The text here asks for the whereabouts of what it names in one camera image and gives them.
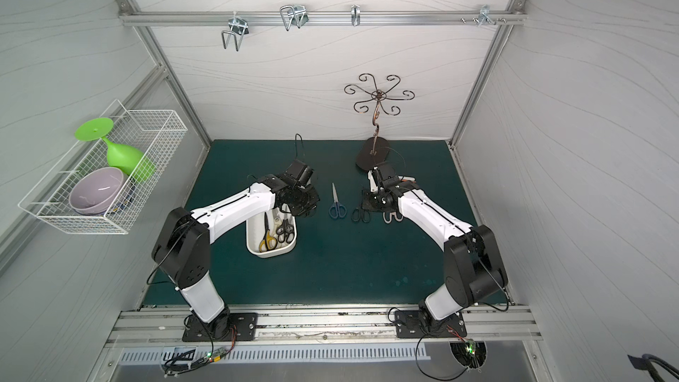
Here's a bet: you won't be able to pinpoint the white plastic storage box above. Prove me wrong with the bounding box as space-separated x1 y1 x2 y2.
246 205 297 258

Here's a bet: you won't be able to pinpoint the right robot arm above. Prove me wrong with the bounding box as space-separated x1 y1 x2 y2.
362 189 509 321

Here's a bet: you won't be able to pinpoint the white vented cable duct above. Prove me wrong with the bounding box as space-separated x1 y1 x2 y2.
118 342 431 365

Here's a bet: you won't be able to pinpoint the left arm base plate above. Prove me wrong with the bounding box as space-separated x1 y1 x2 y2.
182 311 259 342

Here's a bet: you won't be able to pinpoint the metal double hook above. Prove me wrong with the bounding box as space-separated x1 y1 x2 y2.
221 12 249 51
279 5 309 31

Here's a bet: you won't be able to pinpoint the small metal hook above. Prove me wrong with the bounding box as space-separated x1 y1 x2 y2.
350 5 361 27

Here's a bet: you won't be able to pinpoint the green plastic goblet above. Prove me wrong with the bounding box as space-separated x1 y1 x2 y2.
74 118 156 183

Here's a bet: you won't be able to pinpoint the yellow black handled scissors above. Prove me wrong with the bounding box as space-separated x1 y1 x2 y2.
258 213 278 253

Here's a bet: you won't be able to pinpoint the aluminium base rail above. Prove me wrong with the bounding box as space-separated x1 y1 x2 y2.
105 304 543 348

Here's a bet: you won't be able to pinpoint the white wire basket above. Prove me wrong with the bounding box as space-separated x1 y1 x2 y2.
19 101 187 235

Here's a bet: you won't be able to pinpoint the metal double hook left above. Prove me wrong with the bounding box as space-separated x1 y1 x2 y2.
221 12 249 51

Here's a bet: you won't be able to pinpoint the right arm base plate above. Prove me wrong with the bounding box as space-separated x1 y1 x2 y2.
387 307 468 340

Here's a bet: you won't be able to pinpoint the metal bracket hook right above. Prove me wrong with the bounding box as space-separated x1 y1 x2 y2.
460 5 507 27

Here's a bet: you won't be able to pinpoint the blue handled scissors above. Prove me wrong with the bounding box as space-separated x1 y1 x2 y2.
328 183 347 220

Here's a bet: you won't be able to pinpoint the grey pink handled scissors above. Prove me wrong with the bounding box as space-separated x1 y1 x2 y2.
383 212 404 225

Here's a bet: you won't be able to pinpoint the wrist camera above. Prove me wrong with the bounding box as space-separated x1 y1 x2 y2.
368 163 401 193
284 158 313 187

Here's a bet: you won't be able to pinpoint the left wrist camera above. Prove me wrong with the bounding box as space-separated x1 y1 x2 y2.
284 158 313 187

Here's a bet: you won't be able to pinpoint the green table mat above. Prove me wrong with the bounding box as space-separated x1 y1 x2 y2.
187 140 444 306

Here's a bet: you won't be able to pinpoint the purple bowl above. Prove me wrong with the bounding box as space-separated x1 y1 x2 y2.
68 167 128 216

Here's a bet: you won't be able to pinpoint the small black handled scissors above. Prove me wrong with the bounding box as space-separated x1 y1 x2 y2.
274 212 295 246

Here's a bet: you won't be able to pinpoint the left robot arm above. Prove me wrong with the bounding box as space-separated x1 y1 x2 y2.
151 174 320 324

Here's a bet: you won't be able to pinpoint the brown metal hook stand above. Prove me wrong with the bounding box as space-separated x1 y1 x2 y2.
344 73 416 172

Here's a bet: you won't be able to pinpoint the metal double hook middle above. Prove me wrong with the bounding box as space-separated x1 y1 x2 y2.
279 5 309 31

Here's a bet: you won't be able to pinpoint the aluminium top rail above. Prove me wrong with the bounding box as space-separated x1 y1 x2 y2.
120 8 528 28

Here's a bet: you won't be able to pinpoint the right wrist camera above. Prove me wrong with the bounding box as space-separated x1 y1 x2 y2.
368 163 401 193

